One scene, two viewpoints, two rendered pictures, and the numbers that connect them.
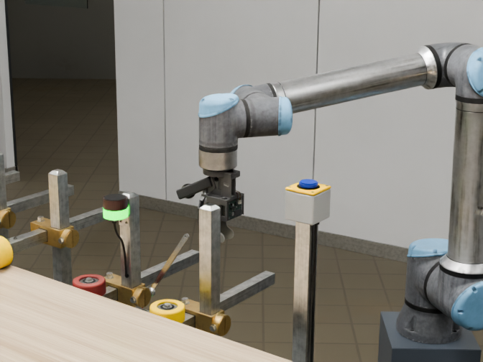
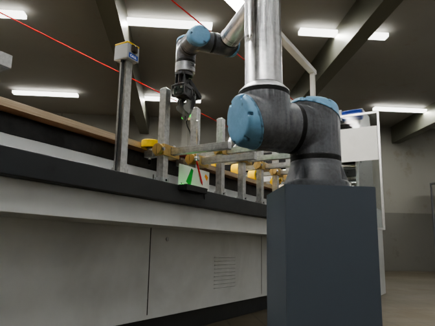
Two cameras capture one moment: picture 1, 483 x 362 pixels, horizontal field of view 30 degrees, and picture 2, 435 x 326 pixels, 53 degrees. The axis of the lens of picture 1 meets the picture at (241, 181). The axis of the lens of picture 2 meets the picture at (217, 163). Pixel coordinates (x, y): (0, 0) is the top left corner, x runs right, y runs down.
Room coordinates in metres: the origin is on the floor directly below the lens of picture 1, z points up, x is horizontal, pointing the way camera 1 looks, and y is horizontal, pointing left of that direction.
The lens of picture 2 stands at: (2.00, -1.81, 0.43)
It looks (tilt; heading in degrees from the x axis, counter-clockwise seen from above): 11 degrees up; 84
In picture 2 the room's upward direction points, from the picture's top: 1 degrees clockwise
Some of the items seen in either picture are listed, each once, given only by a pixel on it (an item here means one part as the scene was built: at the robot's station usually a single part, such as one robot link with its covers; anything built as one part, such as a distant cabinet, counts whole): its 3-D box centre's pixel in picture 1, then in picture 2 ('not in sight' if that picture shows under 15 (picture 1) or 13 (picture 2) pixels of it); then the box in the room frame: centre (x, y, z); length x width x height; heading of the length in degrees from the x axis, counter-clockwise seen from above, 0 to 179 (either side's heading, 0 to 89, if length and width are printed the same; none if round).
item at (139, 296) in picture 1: (123, 291); (196, 161); (2.10, 0.29, 0.84); 0.13 x 0.06 x 0.05; 54
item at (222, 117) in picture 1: (219, 122); (186, 51); (2.03, 0.05, 1.30); 0.10 x 0.09 x 0.12; 108
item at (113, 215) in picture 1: (115, 212); not in sight; (2.05, 0.30, 1.07); 0.06 x 0.06 x 0.02
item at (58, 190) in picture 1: (62, 256); (220, 161); (2.24, 0.48, 0.88); 0.03 x 0.03 x 0.48; 54
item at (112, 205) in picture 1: (115, 202); not in sight; (2.05, 0.30, 1.10); 0.06 x 0.06 x 0.02
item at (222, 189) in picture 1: (220, 192); (183, 86); (2.03, 0.05, 1.13); 0.09 x 0.08 x 0.12; 54
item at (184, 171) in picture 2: not in sight; (194, 178); (2.09, 0.23, 0.75); 0.26 x 0.01 x 0.10; 54
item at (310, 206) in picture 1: (307, 204); (126, 54); (1.79, -0.14, 1.18); 0.07 x 0.07 x 0.08; 54
